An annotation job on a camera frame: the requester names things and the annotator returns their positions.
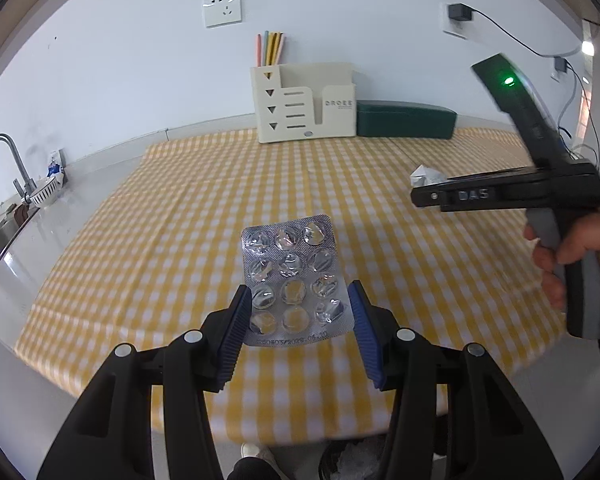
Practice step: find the small black adapter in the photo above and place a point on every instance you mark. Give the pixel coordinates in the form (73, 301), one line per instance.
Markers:
(560, 64)

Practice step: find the cream desk organizer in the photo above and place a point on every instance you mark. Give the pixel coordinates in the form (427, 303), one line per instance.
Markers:
(300, 110)

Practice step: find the white paper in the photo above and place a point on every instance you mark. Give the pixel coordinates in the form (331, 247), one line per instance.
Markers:
(426, 175)

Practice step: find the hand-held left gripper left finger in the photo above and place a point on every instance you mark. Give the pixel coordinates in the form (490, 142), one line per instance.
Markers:
(130, 410)

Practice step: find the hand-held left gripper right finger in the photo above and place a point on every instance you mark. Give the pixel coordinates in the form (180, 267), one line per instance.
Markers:
(365, 340)

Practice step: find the white drain basket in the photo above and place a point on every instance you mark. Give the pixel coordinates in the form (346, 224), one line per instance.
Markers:
(46, 192)

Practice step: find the silver blister pack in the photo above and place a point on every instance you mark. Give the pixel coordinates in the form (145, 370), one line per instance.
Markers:
(292, 280)

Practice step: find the orange stick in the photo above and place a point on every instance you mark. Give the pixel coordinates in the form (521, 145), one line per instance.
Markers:
(272, 49)

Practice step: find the white shoe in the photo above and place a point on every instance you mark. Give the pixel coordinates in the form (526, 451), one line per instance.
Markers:
(257, 455)

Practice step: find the dark green case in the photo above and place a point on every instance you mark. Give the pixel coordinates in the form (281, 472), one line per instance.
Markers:
(405, 119)

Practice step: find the steel faucet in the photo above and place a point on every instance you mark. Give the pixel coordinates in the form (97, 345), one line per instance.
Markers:
(22, 170)

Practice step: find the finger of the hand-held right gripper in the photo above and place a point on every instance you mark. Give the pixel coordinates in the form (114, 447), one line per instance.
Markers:
(425, 196)
(485, 176)

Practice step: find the white wall socket with charger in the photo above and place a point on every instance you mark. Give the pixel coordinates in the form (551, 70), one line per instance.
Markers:
(452, 27)

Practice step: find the blue and white packet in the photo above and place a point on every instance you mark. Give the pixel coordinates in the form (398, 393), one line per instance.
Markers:
(56, 165)

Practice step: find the green stick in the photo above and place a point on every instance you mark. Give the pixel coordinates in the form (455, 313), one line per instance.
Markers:
(266, 49)

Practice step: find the white wall light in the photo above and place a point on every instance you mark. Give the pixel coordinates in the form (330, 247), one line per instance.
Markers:
(588, 40)

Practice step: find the black charger plug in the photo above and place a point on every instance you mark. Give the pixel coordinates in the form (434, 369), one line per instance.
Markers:
(459, 12)

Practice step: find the yellow checked tablecloth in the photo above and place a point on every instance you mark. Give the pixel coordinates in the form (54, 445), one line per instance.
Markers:
(155, 260)

